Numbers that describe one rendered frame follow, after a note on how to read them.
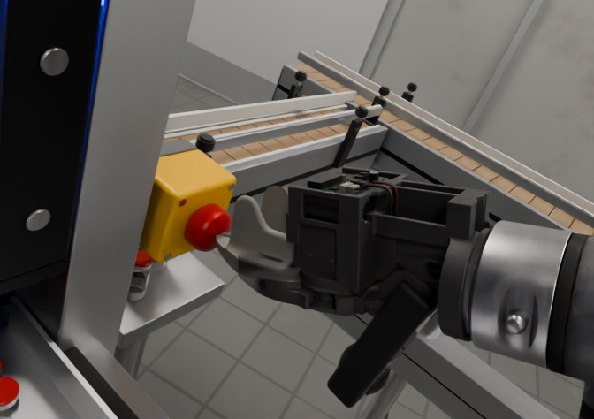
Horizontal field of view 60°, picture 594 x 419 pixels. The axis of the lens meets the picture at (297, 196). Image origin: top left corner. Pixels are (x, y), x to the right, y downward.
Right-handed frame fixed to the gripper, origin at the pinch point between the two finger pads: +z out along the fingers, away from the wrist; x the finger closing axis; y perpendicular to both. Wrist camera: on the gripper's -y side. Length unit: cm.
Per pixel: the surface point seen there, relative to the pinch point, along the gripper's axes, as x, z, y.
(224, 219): -0.3, 0.9, 2.3
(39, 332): 12.1, 8.7, -4.7
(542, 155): -275, 25, -39
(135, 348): -13.3, 34.1, -27.9
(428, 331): -68, 8, -43
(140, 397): 7.6, 3.5, -11.0
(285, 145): -33.2, 19.3, 2.1
